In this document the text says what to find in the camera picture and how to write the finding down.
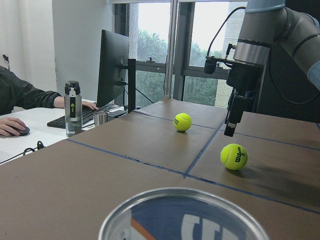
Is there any black keyboard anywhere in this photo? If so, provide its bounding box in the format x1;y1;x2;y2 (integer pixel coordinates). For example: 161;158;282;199
46;103;118;129

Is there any seated person black jacket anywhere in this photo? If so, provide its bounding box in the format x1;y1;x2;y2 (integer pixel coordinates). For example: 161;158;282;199
0;66;99;137

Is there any black computer monitor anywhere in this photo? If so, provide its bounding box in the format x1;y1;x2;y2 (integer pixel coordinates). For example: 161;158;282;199
96;29;136;113

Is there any aluminium frame post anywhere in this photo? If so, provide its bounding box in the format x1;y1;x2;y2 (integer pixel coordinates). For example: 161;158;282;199
163;0;179;100

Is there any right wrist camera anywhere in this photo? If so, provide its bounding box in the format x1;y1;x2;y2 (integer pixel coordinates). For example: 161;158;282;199
204;56;233;74

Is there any black computer mouse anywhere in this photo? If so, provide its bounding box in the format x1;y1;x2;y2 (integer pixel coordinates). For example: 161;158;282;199
11;126;30;136

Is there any clear water bottle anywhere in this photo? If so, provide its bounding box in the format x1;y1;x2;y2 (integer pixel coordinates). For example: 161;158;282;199
64;80;83;137

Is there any steel cup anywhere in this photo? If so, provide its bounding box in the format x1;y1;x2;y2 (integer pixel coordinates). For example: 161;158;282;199
93;111;109;127

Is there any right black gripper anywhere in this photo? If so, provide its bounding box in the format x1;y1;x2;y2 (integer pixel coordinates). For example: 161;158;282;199
224;62;264;137

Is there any yellow tennis ball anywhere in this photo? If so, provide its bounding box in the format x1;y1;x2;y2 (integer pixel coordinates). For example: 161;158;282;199
220;143;248;171
173;112;192;132

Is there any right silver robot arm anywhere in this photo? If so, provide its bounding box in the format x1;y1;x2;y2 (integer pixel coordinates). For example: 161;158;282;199
224;0;320;137

